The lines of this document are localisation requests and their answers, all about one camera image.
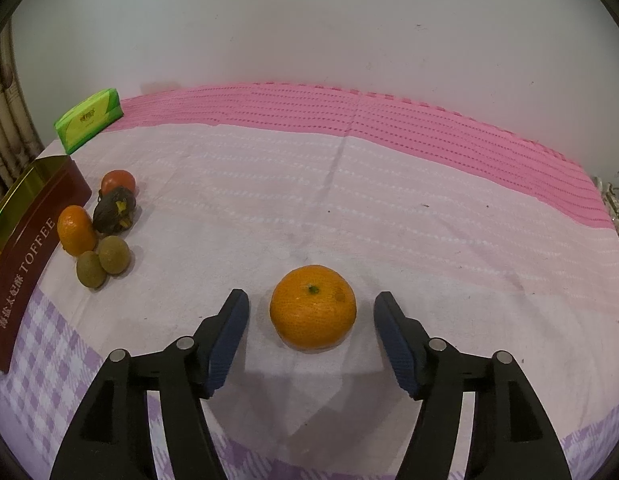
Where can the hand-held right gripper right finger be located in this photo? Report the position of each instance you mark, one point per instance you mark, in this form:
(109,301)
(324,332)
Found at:
(397,345)

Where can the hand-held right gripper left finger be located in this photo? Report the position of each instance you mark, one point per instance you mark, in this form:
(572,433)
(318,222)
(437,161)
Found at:
(227,345)

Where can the large orange mandarin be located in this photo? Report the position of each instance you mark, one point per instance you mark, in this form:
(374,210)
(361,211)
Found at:
(313,307)

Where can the brown kiwi fruit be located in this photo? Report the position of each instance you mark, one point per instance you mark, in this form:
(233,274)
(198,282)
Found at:
(91,269)
(113,254)

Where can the dark wrinkled passion fruit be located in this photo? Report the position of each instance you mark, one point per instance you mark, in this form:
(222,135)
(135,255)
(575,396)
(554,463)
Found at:
(111,212)

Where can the small orange mandarin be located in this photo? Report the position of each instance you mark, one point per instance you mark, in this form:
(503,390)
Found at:
(76,229)

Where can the small orange-red tomato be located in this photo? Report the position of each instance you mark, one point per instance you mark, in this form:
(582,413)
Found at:
(118,181)

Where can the red and gold tin box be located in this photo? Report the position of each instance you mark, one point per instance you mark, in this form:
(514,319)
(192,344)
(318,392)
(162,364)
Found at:
(29,260)

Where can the white purple checked blanket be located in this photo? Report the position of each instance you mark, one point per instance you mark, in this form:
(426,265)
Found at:
(339,200)

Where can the green tissue pack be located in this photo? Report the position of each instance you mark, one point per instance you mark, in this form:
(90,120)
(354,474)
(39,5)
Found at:
(89,119)

